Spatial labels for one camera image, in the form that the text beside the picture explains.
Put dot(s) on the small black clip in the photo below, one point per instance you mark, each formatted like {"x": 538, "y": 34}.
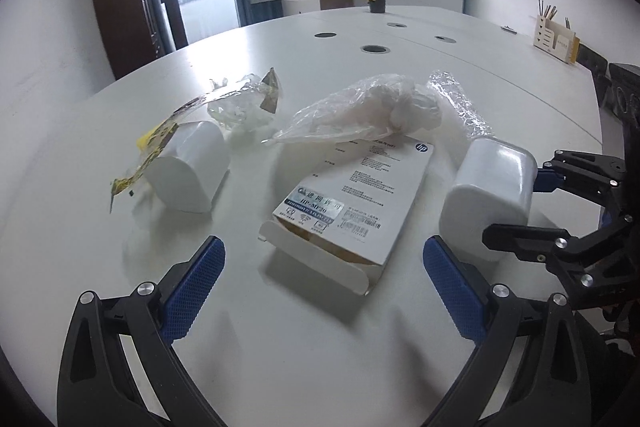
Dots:
{"x": 508, "y": 28}

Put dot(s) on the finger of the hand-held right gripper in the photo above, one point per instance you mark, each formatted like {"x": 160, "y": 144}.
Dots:
{"x": 585, "y": 172}
{"x": 570, "y": 252}

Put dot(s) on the dark wooden cabinet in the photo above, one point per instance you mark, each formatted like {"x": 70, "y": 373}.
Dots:
{"x": 125, "y": 7}

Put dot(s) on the small crumpled clear wrapper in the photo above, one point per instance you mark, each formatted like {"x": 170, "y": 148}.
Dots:
{"x": 240, "y": 119}

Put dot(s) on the white cardboard box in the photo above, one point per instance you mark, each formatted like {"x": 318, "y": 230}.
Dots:
{"x": 360, "y": 197}

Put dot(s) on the white desk organizer with pens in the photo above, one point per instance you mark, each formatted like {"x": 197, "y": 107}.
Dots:
{"x": 550, "y": 37}

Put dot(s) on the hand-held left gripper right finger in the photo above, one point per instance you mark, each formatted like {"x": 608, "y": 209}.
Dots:
{"x": 452, "y": 287}

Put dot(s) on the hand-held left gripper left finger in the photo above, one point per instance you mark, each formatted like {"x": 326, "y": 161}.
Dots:
{"x": 195, "y": 287}

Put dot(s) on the brown triangular wrapper piece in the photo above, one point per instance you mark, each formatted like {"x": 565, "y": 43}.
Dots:
{"x": 271, "y": 84}

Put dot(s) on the yellow printed clear wrapper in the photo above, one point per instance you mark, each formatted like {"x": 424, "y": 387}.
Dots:
{"x": 152, "y": 139}

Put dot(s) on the white plastic cup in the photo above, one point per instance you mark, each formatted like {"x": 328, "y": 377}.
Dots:
{"x": 490, "y": 192}
{"x": 190, "y": 167}

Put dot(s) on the clear bag with white tissue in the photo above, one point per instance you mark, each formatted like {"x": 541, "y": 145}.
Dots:
{"x": 360, "y": 107}

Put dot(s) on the crinkled clear plastic wrap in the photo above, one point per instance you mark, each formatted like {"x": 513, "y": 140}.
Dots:
{"x": 457, "y": 99}

